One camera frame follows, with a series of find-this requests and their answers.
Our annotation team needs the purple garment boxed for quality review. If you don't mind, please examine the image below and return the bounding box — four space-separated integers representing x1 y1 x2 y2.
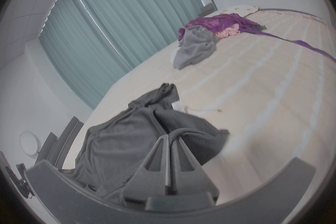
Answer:
178 13 336 62

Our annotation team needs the black T-shirt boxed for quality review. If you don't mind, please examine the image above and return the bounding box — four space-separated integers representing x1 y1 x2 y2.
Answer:
69 83 230 205

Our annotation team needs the bed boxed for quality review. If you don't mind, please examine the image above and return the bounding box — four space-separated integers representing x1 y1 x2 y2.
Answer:
62 0 336 205

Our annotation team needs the dark grey garment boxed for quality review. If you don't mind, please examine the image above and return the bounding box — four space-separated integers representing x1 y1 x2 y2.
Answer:
247 24 267 34

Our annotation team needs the pink garment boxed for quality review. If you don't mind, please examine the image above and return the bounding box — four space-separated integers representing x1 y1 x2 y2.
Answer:
215 24 240 39

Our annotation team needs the white printed pillow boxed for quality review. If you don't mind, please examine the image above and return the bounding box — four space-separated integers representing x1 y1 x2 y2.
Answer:
218 5 260 15

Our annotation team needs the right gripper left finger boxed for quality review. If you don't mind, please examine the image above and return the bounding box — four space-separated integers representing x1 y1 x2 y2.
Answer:
123 134 169 204

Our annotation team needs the round white framed mirror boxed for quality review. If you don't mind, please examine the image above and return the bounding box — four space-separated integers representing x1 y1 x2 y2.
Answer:
20 131 40 158

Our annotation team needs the blue-green curtain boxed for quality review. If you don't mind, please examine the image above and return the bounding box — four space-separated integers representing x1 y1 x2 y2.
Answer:
39 0 132 110
71 0 206 68

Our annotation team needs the grey bedside table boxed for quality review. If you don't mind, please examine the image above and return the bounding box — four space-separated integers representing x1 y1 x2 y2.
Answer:
201 3 218 15

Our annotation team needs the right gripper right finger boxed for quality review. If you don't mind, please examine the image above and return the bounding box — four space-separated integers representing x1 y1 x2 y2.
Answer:
170 136 220 201

